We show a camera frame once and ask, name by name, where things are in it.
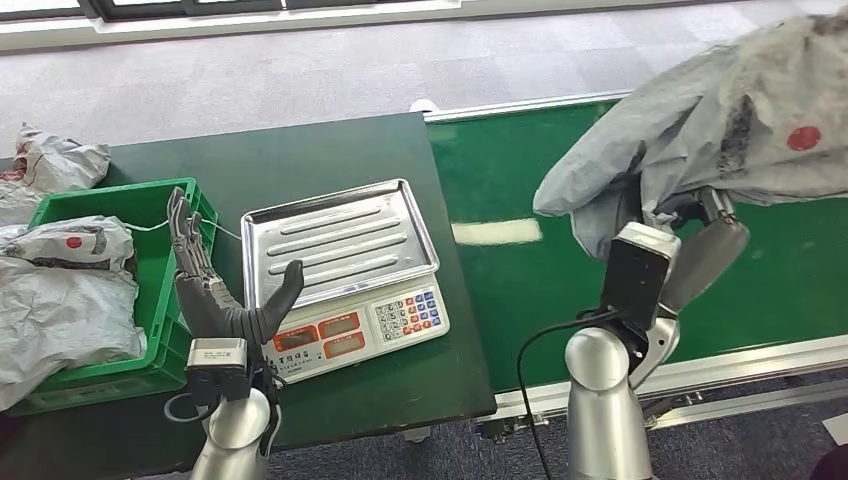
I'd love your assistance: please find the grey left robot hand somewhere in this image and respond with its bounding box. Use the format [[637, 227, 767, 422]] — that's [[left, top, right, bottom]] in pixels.
[[166, 186, 306, 346]]

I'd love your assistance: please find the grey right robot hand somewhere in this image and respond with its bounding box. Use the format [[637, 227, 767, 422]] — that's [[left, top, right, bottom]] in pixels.
[[652, 186, 751, 317]]

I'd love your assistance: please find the grey poly mailer package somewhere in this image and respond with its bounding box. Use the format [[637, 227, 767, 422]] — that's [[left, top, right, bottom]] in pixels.
[[533, 9, 848, 261]]

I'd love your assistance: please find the large crumpled grey package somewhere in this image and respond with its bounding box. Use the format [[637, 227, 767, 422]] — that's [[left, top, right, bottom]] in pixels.
[[0, 256, 147, 412]]

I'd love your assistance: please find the small grey red-dot package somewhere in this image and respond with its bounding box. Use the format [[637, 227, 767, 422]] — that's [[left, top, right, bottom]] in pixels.
[[0, 215, 137, 272]]

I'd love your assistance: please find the grey package with red print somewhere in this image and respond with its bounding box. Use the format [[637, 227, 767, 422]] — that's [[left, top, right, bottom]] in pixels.
[[0, 122, 112, 227]]

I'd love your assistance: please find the green plastic crate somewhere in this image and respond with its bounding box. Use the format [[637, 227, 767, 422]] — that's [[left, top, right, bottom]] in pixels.
[[5, 176, 220, 417]]

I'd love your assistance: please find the white electronic scale steel tray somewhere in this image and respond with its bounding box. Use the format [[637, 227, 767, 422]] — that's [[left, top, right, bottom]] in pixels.
[[240, 177, 452, 386]]

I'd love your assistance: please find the dark green table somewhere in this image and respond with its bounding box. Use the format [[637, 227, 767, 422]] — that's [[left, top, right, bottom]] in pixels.
[[0, 112, 498, 480]]

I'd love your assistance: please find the white flat floor object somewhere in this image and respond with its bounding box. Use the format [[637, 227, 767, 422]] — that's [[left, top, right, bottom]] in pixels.
[[823, 413, 848, 446]]

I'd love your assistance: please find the dark red floor object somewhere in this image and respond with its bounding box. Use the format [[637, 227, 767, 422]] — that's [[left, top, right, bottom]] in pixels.
[[811, 447, 848, 480]]

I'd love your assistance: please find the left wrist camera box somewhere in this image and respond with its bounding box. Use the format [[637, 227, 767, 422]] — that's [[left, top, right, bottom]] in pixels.
[[185, 337, 252, 407]]

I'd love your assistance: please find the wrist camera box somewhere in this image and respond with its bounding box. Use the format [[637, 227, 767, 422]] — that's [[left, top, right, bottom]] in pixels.
[[599, 221, 682, 333], [185, 337, 252, 407]]

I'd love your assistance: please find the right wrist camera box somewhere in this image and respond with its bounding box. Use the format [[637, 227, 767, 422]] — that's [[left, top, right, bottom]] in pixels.
[[599, 221, 682, 333]]

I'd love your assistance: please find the thin white string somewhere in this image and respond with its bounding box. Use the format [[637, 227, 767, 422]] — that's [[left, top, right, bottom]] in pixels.
[[125, 218, 243, 241]]

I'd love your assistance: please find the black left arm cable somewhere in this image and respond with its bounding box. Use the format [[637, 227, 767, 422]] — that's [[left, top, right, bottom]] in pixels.
[[163, 392, 217, 425]]

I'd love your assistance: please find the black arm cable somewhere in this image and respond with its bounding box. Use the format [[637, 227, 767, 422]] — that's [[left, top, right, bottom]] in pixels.
[[516, 307, 621, 480], [163, 392, 217, 425]]

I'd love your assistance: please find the green belt conveyor aluminium frame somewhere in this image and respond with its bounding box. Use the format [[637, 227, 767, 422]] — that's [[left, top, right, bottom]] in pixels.
[[423, 89, 848, 439]]

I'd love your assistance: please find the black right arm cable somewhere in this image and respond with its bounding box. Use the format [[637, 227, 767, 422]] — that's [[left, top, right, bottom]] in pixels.
[[516, 307, 621, 480]]

